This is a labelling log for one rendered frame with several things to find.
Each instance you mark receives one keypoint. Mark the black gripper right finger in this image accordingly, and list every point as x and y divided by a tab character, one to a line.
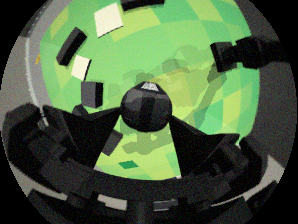
194	147

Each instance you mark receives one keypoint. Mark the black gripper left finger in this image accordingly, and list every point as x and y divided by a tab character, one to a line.
88	133

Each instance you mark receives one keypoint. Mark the small green flat block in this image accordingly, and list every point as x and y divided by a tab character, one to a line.
128	164

